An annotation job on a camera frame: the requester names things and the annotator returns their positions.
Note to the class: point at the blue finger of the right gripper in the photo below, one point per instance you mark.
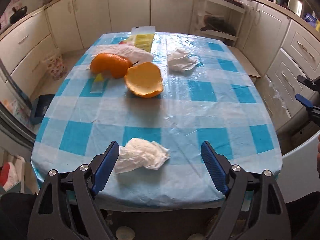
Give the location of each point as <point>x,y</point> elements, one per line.
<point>305,102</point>
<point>306,81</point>

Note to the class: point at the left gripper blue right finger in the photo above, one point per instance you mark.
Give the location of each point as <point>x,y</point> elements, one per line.
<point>217,165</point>

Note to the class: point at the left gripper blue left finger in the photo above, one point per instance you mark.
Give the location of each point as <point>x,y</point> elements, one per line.
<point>102,166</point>

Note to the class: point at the white tissue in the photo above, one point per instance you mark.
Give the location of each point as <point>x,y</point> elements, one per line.
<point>139,153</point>
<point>180,61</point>

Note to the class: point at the person's right hand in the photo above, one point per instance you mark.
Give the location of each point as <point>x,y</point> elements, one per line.
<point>318,155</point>

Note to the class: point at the cream drawer cabinet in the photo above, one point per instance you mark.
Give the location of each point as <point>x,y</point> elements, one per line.
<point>298,55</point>

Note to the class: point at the small white wooden stool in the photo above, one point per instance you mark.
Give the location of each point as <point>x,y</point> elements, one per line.
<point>248,67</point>

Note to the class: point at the small yellow clear wrapper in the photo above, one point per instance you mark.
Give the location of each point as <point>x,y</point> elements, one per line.
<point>99,84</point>

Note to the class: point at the white electric kettle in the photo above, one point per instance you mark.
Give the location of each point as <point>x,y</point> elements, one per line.
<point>296,6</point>

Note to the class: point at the blue checkered plastic tablecloth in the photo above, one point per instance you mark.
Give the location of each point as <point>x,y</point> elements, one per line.
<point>216,101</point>

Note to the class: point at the orange peel open piece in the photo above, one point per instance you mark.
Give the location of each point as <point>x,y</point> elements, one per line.
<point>144,80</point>

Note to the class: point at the dark blue box on floor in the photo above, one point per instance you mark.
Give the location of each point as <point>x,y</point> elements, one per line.
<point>39,108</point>

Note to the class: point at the orange peel dome piece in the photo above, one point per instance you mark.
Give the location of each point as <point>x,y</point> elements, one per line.
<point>115,64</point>

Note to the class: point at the white plastic bag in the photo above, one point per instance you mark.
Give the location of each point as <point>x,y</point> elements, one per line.
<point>134,54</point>

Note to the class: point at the black frying pan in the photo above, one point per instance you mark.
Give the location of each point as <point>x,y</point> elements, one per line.
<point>217,24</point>

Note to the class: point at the floral waste basket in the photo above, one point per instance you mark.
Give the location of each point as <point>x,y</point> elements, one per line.
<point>55,65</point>

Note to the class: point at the white shelf rack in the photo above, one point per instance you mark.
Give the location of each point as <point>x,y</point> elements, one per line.
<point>231,11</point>

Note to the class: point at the yellow clear zip bag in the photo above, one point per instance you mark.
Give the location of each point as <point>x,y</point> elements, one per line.
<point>141,37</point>

